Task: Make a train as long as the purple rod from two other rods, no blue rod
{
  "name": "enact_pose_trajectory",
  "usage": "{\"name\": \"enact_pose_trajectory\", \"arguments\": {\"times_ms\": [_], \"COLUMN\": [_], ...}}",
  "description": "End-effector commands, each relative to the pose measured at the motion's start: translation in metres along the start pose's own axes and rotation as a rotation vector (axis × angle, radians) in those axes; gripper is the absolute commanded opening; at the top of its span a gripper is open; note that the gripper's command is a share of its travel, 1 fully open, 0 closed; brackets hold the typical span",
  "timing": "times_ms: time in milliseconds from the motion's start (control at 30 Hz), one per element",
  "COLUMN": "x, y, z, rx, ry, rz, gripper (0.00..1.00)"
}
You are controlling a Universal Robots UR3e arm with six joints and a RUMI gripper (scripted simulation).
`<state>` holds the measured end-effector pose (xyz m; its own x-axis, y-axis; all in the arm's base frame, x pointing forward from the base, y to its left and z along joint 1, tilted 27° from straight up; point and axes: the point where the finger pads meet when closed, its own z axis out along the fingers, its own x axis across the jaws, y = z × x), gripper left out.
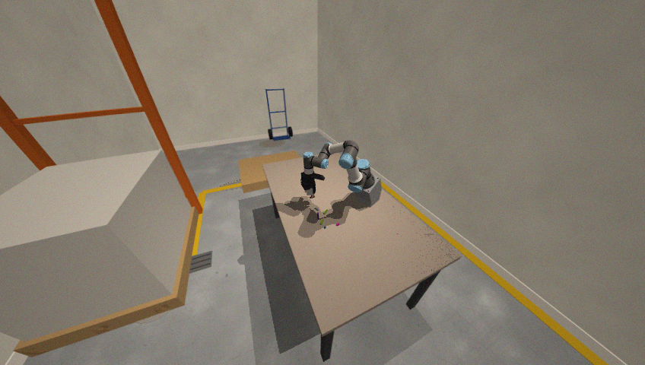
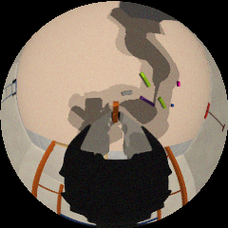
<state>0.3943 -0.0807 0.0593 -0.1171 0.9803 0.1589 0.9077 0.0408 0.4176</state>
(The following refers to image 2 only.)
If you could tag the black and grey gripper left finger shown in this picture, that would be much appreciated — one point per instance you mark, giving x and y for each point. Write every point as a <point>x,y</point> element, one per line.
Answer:
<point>91,140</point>

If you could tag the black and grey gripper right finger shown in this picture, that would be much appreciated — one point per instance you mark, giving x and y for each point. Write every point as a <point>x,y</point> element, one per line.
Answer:
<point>138,140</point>

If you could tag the orange rod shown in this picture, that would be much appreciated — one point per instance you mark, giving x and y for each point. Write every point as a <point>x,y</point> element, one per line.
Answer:
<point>115,111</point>

